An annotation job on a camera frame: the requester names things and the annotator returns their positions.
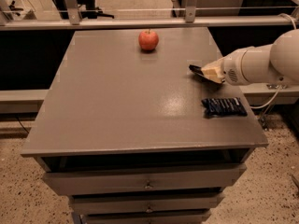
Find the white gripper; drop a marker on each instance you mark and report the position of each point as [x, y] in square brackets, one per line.
[232, 69]

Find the black chocolate rxbar wrapper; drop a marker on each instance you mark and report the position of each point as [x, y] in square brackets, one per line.
[196, 69]

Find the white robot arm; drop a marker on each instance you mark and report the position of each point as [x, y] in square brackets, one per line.
[276, 63]

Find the blue blueberry rxbar wrapper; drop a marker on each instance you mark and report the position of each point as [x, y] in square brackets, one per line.
[223, 107]

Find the red apple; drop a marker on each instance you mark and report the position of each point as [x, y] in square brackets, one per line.
[148, 40]

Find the top grey drawer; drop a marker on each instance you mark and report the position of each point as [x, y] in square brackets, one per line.
[147, 179]

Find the grey drawer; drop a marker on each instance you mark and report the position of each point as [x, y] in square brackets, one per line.
[165, 217]
[147, 203]
[147, 179]

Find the grey drawer cabinet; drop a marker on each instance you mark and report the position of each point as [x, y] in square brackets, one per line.
[112, 106]

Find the middle grey drawer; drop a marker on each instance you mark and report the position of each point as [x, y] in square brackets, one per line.
[147, 203]

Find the bottom grey drawer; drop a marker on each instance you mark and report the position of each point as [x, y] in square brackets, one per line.
[165, 217]

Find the metal railing frame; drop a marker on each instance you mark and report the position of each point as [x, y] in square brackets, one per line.
[44, 15]

